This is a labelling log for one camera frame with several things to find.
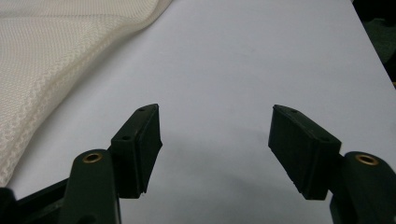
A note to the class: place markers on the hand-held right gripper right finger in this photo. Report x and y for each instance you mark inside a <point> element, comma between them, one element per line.
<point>303,151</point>

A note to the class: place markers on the white mesh laundry bag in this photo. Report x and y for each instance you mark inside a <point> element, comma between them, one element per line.
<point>53,62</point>

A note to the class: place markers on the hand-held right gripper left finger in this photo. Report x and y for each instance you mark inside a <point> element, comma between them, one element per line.
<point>137,149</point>

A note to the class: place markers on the dark green object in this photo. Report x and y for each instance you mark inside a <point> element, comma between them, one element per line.
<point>380,37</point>

